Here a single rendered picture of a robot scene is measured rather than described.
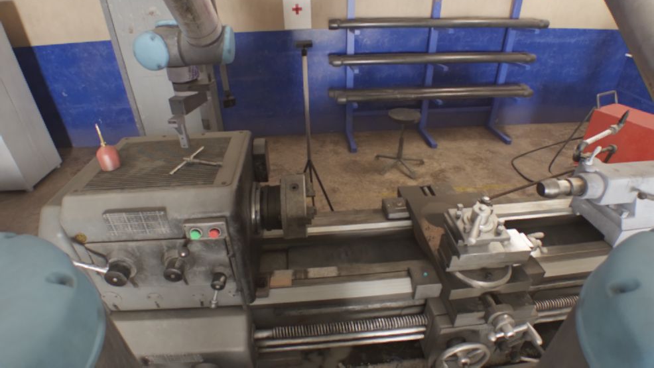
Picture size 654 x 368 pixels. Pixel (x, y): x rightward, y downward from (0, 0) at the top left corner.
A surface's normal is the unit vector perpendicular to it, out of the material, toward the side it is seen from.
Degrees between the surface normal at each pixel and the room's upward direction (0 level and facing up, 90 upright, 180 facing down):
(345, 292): 36
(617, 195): 91
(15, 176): 90
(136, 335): 32
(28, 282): 5
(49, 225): 46
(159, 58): 90
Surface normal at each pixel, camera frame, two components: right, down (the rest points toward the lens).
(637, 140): -0.91, 0.22
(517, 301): -0.02, -0.86
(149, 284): 0.08, 0.51
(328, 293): 0.04, -0.40
